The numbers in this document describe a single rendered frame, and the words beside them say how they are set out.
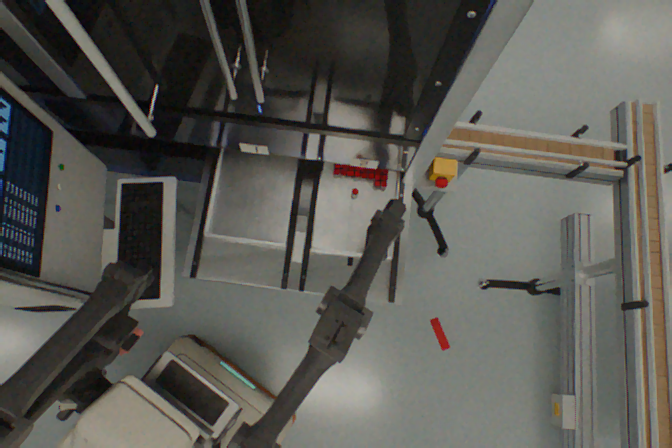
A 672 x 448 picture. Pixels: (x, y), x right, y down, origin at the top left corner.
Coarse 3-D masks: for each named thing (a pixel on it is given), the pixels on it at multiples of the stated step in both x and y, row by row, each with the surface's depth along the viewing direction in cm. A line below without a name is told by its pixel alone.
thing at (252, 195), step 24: (216, 168) 157; (240, 168) 161; (264, 168) 161; (288, 168) 161; (216, 192) 158; (240, 192) 158; (264, 192) 159; (288, 192) 159; (216, 216) 156; (240, 216) 156; (264, 216) 157; (288, 216) 157; (240, 240) 154; (264, 240) 152
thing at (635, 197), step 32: (640, 128) 163; (640, 160) 160; (640, 192) 159; (640, 224) 158; (640, 256) 155; (640, 288) 152; (640, 320) 150; (640, 352) 147; (640, 384) 145; (640, 416) 142
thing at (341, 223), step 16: (320, 176) 158; (320, 192) 160; (336, 192) 160; (368, 192) 161; (384, 192) 161; (320, 208) 159; (336, 208) 159; (352, 208) 159; (368, 208) 159; (320, 224) 157; (336, 224) 157; (352, 224) 158; (368, 224) 158; (320, 240) 156; (336, 240) 156; (352, 240) 156
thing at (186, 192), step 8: (112, 176) 193; (120, 176) 191; (128, 176) 190; (136, 176) 189; (144, 176) 188; (112, 184) 204; (184, 184) 192; (192, 184) 190; (112, 192) 216; (176, 192) 204; (184, 192) 202; (192, 192) 201; (112, 200) 229; (176, 200) 216; (184, 200) 214; (192, 200) 213; (176, 208) 230; (184, 208) 228; (192, 208) 226
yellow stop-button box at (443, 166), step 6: (438, 156) 149; (444, 156) 149; (450, 156) 149; (456, 156) 150; (432, 162) 151; (438, 162) 149; (444, 162) 149; (450, 162) 149; (432, 168) 150; (438, 168) 148; (444, 168) 148; (450, 168) 148; (432, 174) 150; (438, 174) 149; (444, 174) 148; (450, 174) 148; (432, 180) 154; (450, 180) 152
